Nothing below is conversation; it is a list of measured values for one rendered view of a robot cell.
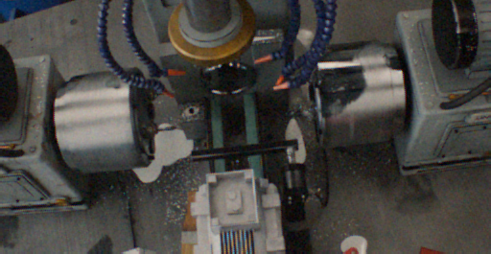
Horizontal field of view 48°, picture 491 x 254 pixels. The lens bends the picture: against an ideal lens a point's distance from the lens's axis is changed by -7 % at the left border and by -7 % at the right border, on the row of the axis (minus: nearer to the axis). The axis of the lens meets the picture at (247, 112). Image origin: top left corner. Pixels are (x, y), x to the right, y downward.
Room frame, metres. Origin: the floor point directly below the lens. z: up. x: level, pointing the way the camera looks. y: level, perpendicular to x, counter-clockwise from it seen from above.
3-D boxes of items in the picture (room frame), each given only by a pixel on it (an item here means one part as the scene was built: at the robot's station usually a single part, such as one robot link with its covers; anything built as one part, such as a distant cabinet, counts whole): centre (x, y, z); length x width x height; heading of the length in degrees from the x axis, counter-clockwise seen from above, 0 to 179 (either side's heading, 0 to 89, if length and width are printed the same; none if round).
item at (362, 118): (0.67, -0.29, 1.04); 0.41 x 0.25 x 0.25; 85
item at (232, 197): (0.42, 0.06, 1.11); 0.12 x 0.11 x 0.07; 176
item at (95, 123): (0.72, 0.39, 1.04); 0.37 x 0.25 x 0.25; 85
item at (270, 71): (0.85, 0.03, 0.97); 0.30 x 0.11 x 0.34; 85
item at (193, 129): (0.77, 0.15, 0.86); 0.07 x 0.06 x 0.12; 85
